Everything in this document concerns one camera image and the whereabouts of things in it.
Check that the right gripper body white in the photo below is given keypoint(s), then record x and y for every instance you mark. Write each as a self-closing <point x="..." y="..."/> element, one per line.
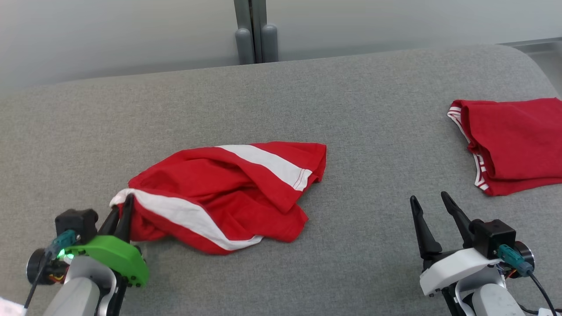
<point x="452" y="270"/>

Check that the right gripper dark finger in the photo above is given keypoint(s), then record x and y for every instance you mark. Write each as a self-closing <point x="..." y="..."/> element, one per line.
<point x="423" y="228"/>
<point x="459" y="217"/>

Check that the left gripper body green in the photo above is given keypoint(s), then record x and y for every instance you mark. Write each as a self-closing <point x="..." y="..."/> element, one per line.
<point x="112" y="259"/>

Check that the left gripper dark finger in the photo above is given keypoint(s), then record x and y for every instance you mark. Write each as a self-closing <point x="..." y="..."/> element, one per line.
<point x="109" y="221"/>
<point x="125" y="219"/>

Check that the red shorts white side stripe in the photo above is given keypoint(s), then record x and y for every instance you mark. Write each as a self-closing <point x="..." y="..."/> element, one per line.
<point x="206" y="197"/>

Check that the red jersey shirt white sleeves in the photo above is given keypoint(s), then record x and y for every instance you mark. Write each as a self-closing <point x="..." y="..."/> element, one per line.
<point x="518" y="140"/>

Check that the white tape strip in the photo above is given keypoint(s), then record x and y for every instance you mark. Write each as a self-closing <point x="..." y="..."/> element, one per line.
<point x="11" y="307"/>

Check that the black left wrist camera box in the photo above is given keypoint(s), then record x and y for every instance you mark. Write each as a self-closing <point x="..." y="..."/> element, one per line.
<point x="77" y="224"/>

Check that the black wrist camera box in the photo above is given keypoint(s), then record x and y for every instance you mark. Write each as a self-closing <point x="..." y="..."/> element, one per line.
<point x="77" y="224"/>
<point x="494" y="237"/>

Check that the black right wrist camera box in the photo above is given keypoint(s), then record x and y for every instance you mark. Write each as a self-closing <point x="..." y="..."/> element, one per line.
<point x="494" y="237"/>

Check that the silver metal rail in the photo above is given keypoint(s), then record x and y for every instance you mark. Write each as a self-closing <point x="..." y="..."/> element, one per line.
<point x="535" y="44"/>

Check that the grey partition post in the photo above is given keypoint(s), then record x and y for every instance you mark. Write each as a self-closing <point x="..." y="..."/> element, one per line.
<point x="256" y="35"/>

